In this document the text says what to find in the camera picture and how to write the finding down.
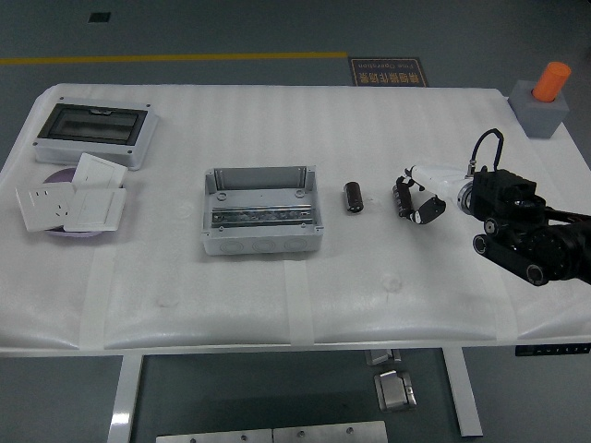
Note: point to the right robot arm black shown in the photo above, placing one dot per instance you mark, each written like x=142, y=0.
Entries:
x=512, y=203

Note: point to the metal rail in junction box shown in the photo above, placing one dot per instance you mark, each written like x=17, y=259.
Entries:
x=258, y=216

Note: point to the grey distribution box dark cover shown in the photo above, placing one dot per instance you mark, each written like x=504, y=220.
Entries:
x=92, y=122

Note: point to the open grey junction box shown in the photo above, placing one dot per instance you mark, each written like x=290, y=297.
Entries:
x=258, y=242

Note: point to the white wall socket panel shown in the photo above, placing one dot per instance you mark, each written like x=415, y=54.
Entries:
x=44, y=207

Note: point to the dark floor sign orange text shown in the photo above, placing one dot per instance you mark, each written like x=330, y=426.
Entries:
x=388, y=71

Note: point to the purple round plate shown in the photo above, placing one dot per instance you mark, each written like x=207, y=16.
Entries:
x=60, y=176

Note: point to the grey metal base plate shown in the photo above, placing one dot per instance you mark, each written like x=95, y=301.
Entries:
x=212, y=437
x=330, y=433

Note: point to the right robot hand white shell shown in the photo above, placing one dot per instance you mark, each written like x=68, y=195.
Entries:
x=434, y=177

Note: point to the white table leg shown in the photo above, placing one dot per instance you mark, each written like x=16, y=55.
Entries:
x=124, y=401
x=464, y=392

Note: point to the white foam mat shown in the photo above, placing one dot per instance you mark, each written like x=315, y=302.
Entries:
x=277, y=295

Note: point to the small silver metal bracket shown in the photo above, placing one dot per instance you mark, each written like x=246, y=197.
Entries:
x=381, y=357

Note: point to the black table control panel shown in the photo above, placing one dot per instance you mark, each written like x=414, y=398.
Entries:
x=551, y=350

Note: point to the orange cylinder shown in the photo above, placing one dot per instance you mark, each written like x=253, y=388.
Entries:
x=551, y=80

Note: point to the grey foam block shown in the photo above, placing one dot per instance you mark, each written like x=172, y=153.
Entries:
x=542, y=117

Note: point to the large silver metal bracket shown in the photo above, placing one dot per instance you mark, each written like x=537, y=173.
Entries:
x=394, y=392

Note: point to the white wall switch panel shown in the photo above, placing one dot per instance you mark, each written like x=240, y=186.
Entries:
x=99, y=171
x=97, y=210

